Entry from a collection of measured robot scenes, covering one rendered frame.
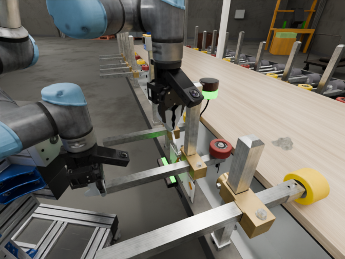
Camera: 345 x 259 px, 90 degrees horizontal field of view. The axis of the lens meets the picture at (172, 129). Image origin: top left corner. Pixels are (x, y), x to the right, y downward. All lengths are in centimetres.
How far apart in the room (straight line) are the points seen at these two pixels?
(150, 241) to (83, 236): 96
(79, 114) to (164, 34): 25
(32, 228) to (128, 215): 59
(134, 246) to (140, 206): 120
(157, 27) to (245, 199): 41
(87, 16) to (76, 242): 119
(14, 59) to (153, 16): 49
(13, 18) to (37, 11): 1588
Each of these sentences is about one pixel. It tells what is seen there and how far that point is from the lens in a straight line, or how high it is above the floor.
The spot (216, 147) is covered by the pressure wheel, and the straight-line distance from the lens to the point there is 64.
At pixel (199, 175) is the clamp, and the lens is 63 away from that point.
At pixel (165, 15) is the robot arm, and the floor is 130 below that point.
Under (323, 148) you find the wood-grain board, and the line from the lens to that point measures 83.
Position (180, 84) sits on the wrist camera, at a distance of 43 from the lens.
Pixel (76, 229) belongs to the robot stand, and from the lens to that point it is 136.
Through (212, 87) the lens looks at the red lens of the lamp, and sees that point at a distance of 53.
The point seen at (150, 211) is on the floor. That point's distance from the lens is 153.
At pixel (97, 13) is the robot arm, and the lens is 34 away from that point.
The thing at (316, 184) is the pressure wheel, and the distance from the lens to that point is 54.
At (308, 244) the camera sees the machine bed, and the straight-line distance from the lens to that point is 69.
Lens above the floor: 130
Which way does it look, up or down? 34 degrees down
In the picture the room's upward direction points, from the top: straight up
